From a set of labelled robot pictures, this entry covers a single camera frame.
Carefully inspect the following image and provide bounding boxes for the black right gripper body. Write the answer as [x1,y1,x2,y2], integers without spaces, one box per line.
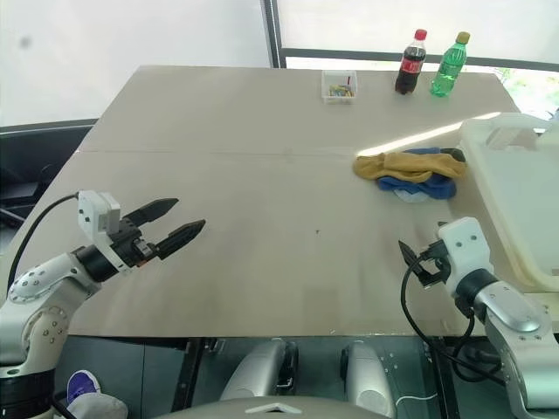
[412,241,452,290]

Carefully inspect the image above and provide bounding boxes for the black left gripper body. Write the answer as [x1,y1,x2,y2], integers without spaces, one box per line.
[111,217,159,269]

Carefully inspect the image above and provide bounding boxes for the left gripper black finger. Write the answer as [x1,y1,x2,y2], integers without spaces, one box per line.
[154,218,207,262]
[124,197,181,229]

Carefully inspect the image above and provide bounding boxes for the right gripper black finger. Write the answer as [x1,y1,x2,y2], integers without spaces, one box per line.
[397,239,420,267]

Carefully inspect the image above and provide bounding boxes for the white plastic basket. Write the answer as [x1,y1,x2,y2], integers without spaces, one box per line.
[460,112,559,292]

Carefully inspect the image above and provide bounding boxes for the small clear plastic container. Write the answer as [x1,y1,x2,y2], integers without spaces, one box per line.
[321,69,359,106]

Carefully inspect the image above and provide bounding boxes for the light grey cloth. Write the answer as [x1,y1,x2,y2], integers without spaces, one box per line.
[391,187,430,205]

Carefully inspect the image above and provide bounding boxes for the blue cloth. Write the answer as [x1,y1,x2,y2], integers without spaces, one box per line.
[377,147,458,201]

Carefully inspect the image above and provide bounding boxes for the yellow cloth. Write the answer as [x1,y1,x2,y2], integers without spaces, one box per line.
[352,151,468,183]

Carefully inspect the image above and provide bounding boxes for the black table leg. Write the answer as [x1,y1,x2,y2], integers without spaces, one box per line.
[176,338,207,405]
[422,338,453,419]

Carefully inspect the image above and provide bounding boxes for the silver right robot thigh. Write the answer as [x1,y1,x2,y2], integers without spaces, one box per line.
[340,340,397,418]

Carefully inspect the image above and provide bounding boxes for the silver robot thigh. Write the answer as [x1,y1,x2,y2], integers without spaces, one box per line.
[217,339,300,403]
[340,340,397,418]

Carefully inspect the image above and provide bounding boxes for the dark desk furniture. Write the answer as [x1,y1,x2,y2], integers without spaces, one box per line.
[0,118,100,245]

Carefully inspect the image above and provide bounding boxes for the purple and white shoe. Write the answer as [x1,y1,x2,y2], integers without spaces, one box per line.
[66,369,104,411]

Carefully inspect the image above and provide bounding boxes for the silver left robot thigh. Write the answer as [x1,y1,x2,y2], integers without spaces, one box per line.
[217,339,300,403]

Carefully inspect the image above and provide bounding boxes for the grey fabric bundle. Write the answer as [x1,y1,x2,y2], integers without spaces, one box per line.
[72,392,129,419]

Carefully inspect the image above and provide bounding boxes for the green soda bottle yellow cap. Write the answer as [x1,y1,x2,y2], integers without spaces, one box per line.
[430,31,471,98]

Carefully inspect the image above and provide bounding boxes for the cola bottle red cap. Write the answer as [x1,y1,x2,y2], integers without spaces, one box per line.
[394,28,429,96]

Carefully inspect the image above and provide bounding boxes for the grey robot torso front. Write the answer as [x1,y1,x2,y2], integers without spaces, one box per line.
[164,394,385,419]

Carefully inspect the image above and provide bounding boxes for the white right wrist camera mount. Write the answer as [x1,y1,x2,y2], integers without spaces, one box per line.
[438,216,497,289]

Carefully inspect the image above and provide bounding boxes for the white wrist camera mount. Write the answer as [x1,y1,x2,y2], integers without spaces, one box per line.
[77,189,132,275]
[438,216,497,289]

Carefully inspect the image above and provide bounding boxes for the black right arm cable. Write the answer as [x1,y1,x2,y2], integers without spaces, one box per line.
[400,259,506,388]

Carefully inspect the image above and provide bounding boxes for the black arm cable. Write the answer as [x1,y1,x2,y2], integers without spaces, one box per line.
[400,259,506,388]
[7,194,80,289]

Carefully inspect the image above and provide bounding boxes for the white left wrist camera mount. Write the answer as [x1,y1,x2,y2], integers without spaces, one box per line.
[77,189,132,275]

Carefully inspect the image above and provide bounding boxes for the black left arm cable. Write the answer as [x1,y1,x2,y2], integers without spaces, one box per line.
[7,194,80,289]

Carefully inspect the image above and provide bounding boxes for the thin white cable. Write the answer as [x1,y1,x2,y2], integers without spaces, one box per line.
[394,389,438,408]

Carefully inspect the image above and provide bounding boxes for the black window frame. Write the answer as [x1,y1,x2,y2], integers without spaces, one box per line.
[261,0,559,71]

